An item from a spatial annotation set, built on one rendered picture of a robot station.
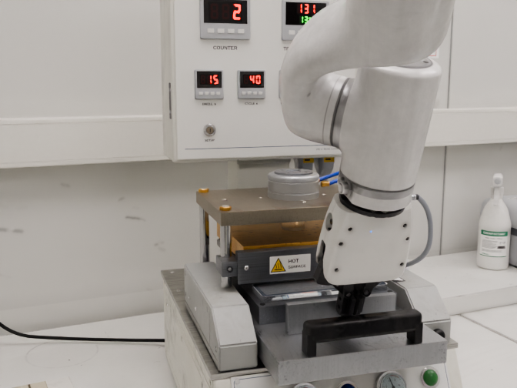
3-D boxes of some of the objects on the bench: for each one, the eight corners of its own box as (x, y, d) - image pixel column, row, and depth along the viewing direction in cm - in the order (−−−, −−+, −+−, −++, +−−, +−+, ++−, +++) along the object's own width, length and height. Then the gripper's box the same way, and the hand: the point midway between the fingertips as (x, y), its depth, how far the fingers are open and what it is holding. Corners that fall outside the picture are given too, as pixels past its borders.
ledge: (271, 295, 162) (271, 278, 161) (519, 258, 196) (521, 244, 195) (331, 338, 135) (332, 317, 134) (608, 286, 169) (609, 270, 168)
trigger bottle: (476, 261, 177) (481, 171, 172) (508, 263, 174) (514, 172, 169) (475, 269, 169) (481, 175, 164) (508, 272, 166) (515, 177, 161)
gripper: (417, 172, 77) (388, 292, 86) (300, 176, 73) (282, 302, 82) (449, 203, 71) (414, 329, 80) (323, 210, 67) (301, 343, 76)
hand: (349, 304), depth 80 cm, fingers closed, pressing on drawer
